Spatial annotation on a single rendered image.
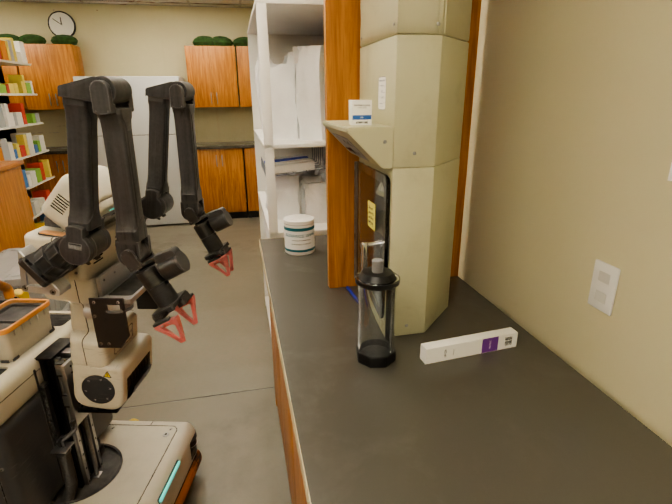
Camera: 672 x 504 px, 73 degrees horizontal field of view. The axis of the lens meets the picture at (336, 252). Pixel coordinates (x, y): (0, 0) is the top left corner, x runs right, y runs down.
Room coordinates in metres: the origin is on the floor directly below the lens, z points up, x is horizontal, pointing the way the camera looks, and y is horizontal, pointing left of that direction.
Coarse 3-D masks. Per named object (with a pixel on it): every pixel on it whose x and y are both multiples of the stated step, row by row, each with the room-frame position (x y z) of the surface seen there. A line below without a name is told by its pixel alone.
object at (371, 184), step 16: (368, 176) 1.28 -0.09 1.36; (384, 176) 1.14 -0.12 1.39; (368, 192) 1.28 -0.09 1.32; (384, 192) 1.14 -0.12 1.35; (384, 208) 1.13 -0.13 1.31; (384, 224) 1.13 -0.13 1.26; (368, 240) 1.27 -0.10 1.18; (384, 240) 1.13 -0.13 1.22; (368, 256) 1.27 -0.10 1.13; (384, 256) 1.12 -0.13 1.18
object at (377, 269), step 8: (376, 264) 1.00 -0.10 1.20; (360, 272) 1.03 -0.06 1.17; (368, 272) 1.01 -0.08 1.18; (376, 272) 1.00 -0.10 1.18; (384, 272) 1.01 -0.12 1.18; (392, 272) 1.01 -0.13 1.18; (368, 280) 0.98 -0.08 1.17; (376, 280) 0.97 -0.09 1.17; (384, 280) 0.97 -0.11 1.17; (392, 280) 0.98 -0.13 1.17
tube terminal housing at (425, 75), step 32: (384, 64) 1.20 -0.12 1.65; (416, 64) 1.13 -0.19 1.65; (448, 64) 1.18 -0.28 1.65; (416, 96) 1.13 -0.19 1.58; (448, 96) 1.20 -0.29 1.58; (416, 128) 1.13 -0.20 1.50; (448, 128) 1.21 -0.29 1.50; (416, 160) 1.13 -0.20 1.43; (448, 160) 1.23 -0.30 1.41; (416, 192) 1.13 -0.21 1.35; (448, 192) 1.24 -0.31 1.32; (416, 224) 1.13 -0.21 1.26; (448, 224) 1.26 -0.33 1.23; (416, 256) 1.13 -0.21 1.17; (448, 256) 1.28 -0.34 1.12; (416, 288) 1.13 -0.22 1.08; (448, 288) 1.30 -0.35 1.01; (416, 320) 1.14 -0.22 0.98
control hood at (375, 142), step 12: (336, 120) 1.41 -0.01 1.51; (348, 120) 1.40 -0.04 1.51; (336, 132) 1.28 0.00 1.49; (348, 132) 1.10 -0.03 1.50; (360, 132) 1.10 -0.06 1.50; (372, 132) 1.11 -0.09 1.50; (384, 132) 1.11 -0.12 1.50; (360, 144) 1.10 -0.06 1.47; (372, 144) 1.11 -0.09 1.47; (384, 144) 1.11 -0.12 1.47; (372, 156) 1.11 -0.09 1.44; (384, 156) 1.11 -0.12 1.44; (384, 168) 1.12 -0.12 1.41
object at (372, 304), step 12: (396, 276) 1.01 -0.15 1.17; (360, 288) 1.00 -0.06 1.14; (360, 300) 1.00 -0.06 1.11; (372, 300) 0.97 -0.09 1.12; (384, 300) 0.97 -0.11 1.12; (360, 312) 0.99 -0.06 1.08; (372, 312) 0.97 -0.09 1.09; (384, 312) 0.97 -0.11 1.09; (360, 324) 0.99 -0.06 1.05; (372, 324) 0.97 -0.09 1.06; (384, 324) 0.97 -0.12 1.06; (360, 336) 0.99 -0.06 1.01; (372, 336) 0.97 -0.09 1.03; (384, 336) 0.97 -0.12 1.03; (360, 348) 0.99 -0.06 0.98; (372, 348) 0.97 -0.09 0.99; (384, 348) 0.97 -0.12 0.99
